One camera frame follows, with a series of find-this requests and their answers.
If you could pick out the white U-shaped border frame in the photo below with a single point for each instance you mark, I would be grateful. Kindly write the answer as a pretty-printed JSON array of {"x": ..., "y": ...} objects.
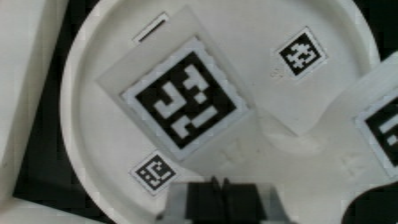
[{"x": 30, "y": 22}]

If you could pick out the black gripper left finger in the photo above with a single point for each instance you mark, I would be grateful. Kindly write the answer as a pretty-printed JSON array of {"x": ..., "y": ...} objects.
[{"x": 192, "y": 206}]

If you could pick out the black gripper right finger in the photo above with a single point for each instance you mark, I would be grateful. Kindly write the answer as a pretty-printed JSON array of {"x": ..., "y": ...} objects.
[{"x": 253, "y": 204}]

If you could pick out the white round table top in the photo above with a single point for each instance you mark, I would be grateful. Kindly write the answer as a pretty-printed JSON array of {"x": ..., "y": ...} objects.
[{"x": 315, "y": 190}]

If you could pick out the white cross-shaped table base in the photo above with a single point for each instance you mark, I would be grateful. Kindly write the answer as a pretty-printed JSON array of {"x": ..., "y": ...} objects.
[{"x": 222, "y": 88}]

